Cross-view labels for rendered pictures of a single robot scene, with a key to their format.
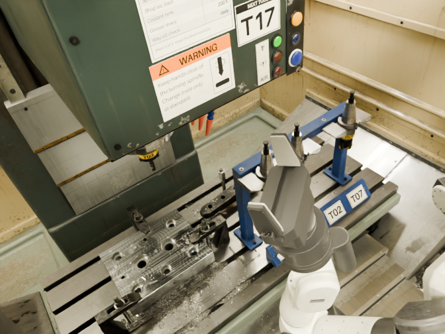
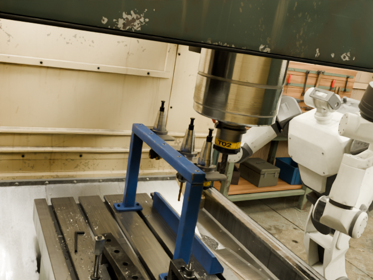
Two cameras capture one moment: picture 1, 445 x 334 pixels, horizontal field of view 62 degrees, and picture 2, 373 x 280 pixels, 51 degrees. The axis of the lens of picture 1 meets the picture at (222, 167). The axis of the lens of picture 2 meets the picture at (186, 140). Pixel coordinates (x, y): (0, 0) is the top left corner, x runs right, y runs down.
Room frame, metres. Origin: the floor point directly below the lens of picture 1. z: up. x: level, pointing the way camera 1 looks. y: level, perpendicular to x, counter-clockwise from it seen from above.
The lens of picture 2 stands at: (0.80, 0.90, 1.57)
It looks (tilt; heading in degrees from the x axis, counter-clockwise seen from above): 16 degrees down; 270
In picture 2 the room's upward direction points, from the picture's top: 9 degrees clockwise
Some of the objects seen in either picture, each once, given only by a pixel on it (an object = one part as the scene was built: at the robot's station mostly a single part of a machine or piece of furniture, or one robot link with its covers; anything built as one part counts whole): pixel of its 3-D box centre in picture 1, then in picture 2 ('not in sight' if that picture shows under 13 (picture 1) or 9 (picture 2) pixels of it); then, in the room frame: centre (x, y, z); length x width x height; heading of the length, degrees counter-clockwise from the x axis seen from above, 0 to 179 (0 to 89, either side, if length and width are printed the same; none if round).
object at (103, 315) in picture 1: (121, 311); not in sight; (0.53, 0.35, 0.97); 0.13 x 0.03 x 0.15; 119
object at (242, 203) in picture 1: (244, 209); (186, 232); (0.76, -0.05, 1.05); 0.10 x 0.05 x 0.30; 29
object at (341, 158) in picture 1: (341, 146); (132, 171); (0.98, -0.43, 1.05); 0.10 x 0.05 x 0.30; 29
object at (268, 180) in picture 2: not in sight; (298, 135); (-0.34, -3.06, 0.71); 2.21 x 0.95 x 1.43; 32
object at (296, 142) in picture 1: (296, 143); (188, 140); (0.79, -0.22, 1.26); 0.04 x 0.04 x 0.07
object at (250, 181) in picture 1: (251, 183); (213, 176); (0.71, -0.07, 1.21); 0.07 x 0.05 x 0.01; 29
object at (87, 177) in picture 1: (107, 137); not in sight; (1.11, 0.39, 1.16); 0.48 x 0.05 x 0.51; 119
